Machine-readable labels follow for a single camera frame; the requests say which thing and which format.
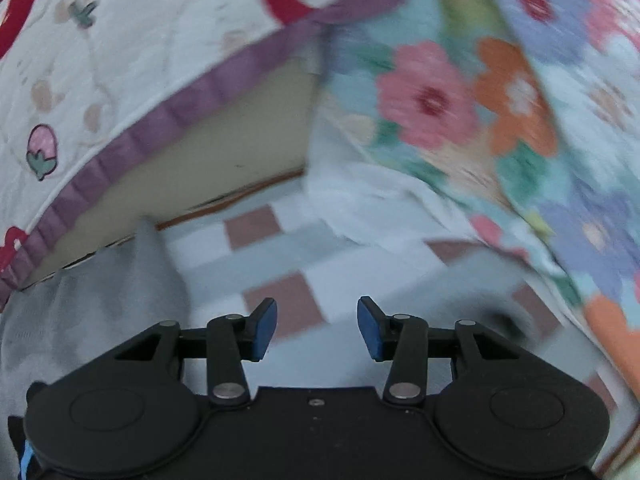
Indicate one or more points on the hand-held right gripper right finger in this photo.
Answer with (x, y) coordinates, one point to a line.
(369, 327)

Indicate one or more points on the checked floor mat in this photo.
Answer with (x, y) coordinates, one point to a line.
(300, 270)

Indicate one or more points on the grey knit sweater black print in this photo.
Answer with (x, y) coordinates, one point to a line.
(100, 305)

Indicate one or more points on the bear printed quilt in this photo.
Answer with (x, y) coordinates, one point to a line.
(125, 50)

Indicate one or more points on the floral printed blanket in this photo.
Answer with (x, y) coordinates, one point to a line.
(525, 110)

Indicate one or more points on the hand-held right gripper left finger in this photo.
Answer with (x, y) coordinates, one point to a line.
(262, 330)

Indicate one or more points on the beige bed base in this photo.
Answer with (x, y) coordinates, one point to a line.
(200, 160)

